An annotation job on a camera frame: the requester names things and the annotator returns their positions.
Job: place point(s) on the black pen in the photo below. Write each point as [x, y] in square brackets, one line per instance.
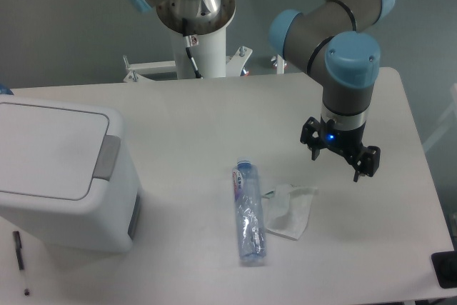
[20, 261]

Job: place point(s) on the black clamp at table corner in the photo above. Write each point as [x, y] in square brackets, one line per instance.
[444, 264]

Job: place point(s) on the blue object at left edge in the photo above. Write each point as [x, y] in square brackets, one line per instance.
[5, 90]

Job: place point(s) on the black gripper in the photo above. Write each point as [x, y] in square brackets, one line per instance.
[318, 135]

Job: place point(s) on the white trash can body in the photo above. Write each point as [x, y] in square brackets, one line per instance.
[104, 220]

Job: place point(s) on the white trash can lid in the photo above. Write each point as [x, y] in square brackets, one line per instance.
[51, 151]

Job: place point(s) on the clear plastic water bottle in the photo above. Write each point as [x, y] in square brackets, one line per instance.
[250, 228]

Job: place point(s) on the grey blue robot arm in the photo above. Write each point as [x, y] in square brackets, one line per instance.
[330, 45]

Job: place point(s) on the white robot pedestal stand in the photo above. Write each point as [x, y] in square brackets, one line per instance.
[195, 57]

